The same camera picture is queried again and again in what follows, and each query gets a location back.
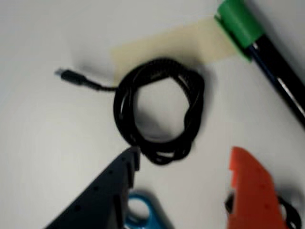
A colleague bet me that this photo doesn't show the slate grey gripper finger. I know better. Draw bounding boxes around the slate grey gripper finger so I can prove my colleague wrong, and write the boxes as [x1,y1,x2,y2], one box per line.
[43,146,142,229]

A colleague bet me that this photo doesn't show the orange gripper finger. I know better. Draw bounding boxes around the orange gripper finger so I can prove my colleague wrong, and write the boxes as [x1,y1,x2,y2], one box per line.
[224,146,293,229]

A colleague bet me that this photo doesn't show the black usb cable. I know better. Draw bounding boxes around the black usb cable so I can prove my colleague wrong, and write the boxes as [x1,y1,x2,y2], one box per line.
[54,56,206,167]

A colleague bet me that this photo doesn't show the wide beige masking tape piece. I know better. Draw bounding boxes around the wide beige masking tape piece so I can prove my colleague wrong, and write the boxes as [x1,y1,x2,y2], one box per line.
[110,17,239,81]

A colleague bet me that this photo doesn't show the green capped black marker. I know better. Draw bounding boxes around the green capped black marker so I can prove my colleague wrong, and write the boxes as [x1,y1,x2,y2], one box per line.
[213,0,305,132]

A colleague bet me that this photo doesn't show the black ring strap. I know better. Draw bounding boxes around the black ring strap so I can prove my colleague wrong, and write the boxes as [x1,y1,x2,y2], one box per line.
[224,190,305,229]

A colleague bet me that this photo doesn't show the blue handled scissors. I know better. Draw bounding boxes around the blue handled scissors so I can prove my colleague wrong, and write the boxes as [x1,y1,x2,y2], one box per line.
[123,189,177,229]

